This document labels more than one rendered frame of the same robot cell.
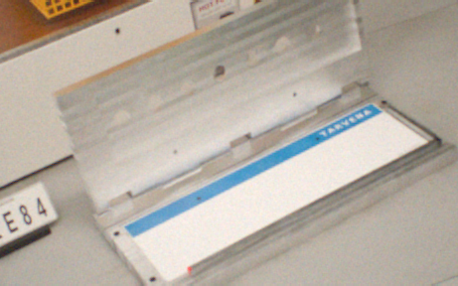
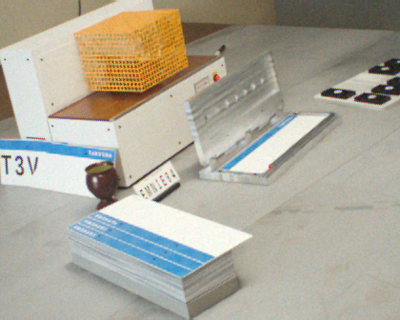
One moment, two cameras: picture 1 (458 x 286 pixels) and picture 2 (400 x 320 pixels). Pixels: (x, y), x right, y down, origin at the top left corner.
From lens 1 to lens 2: 1.45 m
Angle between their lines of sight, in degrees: 30
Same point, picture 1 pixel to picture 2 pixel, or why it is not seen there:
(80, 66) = (159, 114)
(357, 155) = (302, 127)
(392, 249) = (344, 145)
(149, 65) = (213, 90)
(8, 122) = (136, 144)
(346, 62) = (275, 96)
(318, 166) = (289, 133)
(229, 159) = (244, 143)
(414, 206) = (339, 134)
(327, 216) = (310, 142)
